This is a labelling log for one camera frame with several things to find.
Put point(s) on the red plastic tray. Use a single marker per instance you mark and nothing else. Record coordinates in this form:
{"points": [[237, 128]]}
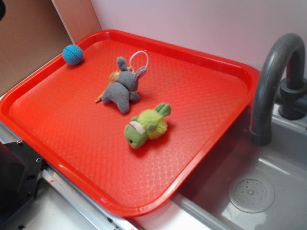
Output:
{"points": [[54, 112]]}

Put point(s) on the green plush animal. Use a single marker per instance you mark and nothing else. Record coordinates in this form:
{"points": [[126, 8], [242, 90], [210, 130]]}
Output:
{"points": [[149, 124]]}

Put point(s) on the gray toy faucet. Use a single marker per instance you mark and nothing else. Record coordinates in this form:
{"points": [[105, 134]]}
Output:
{"points": [[282, 81]]}

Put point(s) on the sink drain strainer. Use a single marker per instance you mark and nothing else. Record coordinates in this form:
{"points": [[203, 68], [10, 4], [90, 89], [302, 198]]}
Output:
{"points": [[251, 193]]}

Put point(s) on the blue knitted ball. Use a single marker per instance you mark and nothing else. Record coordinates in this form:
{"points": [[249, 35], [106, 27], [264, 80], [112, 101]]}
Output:
{"points": [[72, 54]]}

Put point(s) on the orange seashell toy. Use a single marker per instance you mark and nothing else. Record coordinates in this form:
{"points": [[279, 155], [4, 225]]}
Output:
{"points": [[113, 78]]}

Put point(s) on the gray toy sink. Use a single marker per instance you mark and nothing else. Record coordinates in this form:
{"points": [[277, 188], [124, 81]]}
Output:
{"points": [[283, 162]]}

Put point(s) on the gray plush donkey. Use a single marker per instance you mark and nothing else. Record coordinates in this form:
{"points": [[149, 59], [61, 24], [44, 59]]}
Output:
{"points": [[125, 89]]}

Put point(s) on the brown cardboard panel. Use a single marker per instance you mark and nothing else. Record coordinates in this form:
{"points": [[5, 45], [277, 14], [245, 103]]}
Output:
{"points": [[33, 32]]}

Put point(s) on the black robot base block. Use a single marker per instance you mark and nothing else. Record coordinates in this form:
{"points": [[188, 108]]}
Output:
{"points": [[21, 169]]}

